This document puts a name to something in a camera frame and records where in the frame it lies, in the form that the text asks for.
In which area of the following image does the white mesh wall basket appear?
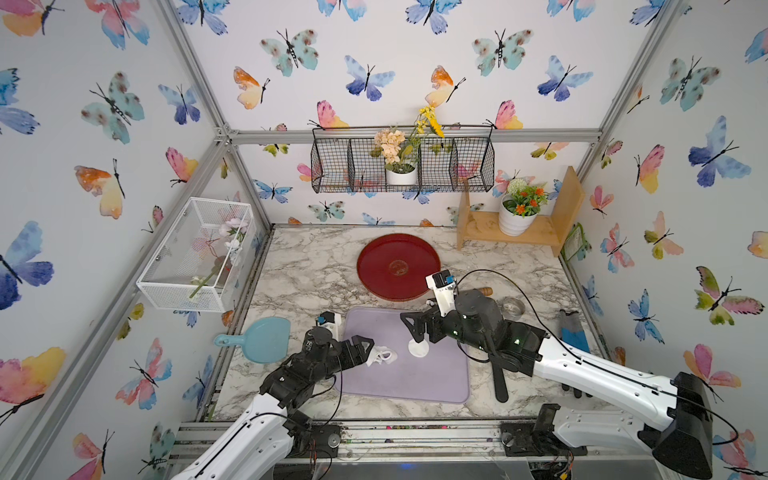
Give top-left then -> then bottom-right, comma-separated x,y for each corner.
136,197 -> 257,313

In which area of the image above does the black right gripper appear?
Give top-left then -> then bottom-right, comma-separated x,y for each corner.
399,296 -> 494,359

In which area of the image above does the white pot with flowers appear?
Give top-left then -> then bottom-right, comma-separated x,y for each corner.
370,106 -> 446,187

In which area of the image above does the round cut dough wrapper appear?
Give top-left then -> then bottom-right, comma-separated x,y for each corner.
407,339 -> 430,358

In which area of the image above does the pink artificial flower stem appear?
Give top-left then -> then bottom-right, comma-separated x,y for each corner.
189,217 -> 249,300

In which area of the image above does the lavender silicone mat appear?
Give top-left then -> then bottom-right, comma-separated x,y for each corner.
336,307 -> 470,404

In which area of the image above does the black wire wall basket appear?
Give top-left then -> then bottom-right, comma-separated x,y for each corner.
310,124 -> 495,193

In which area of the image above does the white dough piece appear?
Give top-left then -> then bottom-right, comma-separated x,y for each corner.
366,346 -> 398,366

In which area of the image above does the blue rubber glove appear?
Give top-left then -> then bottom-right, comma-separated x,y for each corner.
557,309 -> 590,353

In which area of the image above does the red round tray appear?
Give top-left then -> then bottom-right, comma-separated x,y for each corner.
356,233 -> 441,302

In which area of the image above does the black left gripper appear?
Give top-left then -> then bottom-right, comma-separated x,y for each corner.
309,335 -> 373,384

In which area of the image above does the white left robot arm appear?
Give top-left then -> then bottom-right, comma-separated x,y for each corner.
175,326 -> 375,479

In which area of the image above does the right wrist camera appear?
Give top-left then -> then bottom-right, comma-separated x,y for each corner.
425,270 -> 456,317

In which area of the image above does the orange flower plant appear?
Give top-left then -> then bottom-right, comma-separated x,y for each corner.
501,178 -> 549,217

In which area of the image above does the green paper packet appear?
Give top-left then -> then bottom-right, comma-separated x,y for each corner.
561,222 -> 592,262

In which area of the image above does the black handled strainer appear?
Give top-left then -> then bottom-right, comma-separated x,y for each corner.
489,340 -> 509,403

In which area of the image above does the white ribbed flower pot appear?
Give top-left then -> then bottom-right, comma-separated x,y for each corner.
498,199 -> 537,237

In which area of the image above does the teal plastic scoop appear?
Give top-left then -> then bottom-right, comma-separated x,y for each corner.
213,317 -> 291,364

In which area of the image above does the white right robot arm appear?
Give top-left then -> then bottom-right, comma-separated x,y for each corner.
400,290 -> 714,479

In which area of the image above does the wooden shelf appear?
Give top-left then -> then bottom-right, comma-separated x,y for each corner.
456,166 -> 585,257

